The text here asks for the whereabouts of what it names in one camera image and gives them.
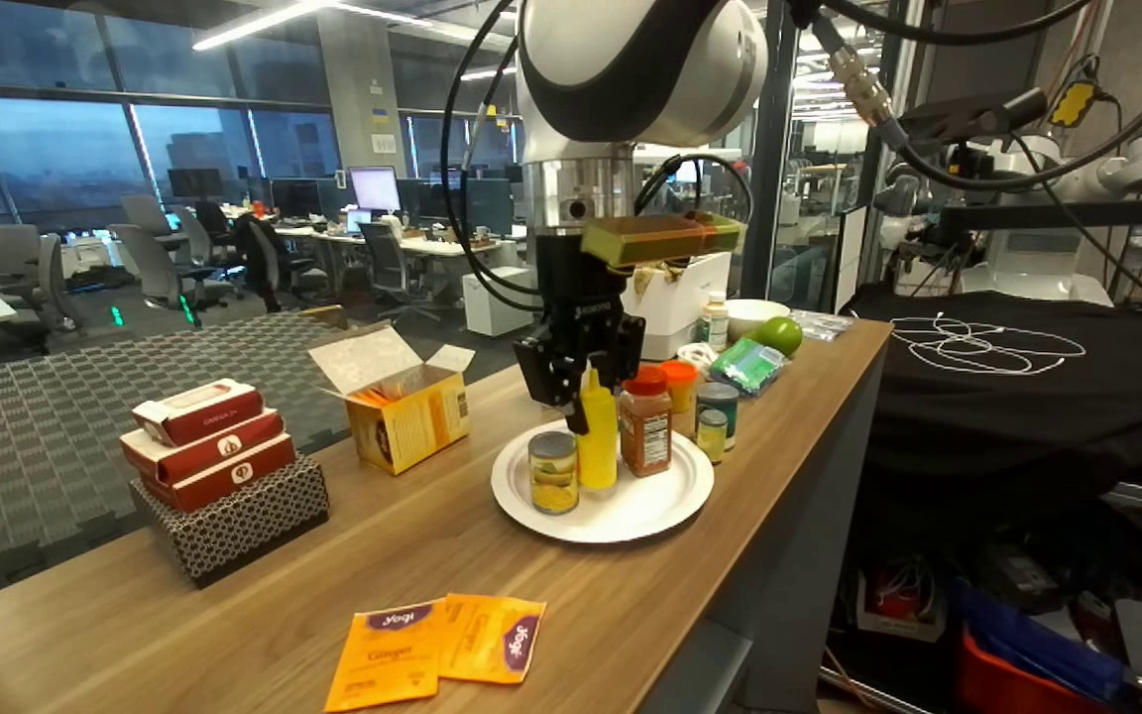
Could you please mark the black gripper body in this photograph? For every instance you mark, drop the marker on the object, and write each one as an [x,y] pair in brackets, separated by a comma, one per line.
[579,311]

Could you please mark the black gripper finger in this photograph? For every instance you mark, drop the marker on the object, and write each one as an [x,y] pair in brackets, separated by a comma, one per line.
[619,367]
[551,378]

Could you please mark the red lid spice jar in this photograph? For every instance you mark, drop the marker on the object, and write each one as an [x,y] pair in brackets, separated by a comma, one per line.
[648,428]

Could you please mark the yellow mustard bottle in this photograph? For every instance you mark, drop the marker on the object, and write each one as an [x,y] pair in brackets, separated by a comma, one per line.
[600,444]

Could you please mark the yellow label tin can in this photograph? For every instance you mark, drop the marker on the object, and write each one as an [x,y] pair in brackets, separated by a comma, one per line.
[551,471]

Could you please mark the orange lid play-doh tub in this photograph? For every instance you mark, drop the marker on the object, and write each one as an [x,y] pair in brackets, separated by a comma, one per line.
[684,396]

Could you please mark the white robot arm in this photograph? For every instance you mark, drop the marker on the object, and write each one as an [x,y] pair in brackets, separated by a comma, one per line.
[603,76]

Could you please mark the white round plate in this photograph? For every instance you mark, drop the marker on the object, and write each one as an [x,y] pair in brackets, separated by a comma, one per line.
[635,508]

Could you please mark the large green label can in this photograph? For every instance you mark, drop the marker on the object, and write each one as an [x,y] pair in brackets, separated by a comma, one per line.
[721,396]

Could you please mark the small yellow-green can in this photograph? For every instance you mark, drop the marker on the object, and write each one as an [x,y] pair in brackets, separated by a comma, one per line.
[713,436]

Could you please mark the green snack bag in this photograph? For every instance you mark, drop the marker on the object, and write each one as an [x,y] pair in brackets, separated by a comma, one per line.
[752,367]

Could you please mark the white bowl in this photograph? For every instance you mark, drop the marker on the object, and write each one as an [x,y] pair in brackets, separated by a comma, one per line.
[752,315]

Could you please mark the open yellow cardboard box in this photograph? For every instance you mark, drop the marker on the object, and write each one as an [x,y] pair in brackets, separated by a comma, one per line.
[401,408]

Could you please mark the green apple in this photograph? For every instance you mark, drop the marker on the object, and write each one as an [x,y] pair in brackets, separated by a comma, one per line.
[780,334]

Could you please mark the computer monitor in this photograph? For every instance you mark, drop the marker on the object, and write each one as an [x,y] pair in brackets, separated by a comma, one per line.
[376,188]

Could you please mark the right orange tea packet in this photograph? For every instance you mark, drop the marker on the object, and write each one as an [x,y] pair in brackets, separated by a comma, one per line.
[489,641]

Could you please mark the orange tea packet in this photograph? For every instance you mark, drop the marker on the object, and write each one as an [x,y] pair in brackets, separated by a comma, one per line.
[390,658]
[489,641]

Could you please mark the bottom red box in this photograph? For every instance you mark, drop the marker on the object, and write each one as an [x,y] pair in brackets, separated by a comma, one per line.
[225,477]

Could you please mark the red box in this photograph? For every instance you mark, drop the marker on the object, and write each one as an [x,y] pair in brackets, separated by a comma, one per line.
[173,462]
[199,412]
[225,477]

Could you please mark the left orange tea packet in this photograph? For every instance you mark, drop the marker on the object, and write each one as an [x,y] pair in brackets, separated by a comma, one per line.
[390,658]

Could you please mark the middle red box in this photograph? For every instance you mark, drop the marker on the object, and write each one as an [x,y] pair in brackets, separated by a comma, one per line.
[173,462]

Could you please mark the top red box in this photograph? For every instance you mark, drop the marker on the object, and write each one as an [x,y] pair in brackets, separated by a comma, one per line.
[199,412]

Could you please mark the patterned grey box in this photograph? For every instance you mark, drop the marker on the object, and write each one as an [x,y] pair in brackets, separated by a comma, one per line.
[236,528]

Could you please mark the red bin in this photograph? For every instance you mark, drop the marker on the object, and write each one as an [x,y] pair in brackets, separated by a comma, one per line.
[992,683]

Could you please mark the black cloth table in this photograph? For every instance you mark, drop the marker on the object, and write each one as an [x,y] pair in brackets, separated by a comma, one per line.
[1005,392]

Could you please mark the brown wrist camera box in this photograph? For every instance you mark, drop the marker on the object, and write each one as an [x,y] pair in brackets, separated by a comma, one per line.
[659,240]

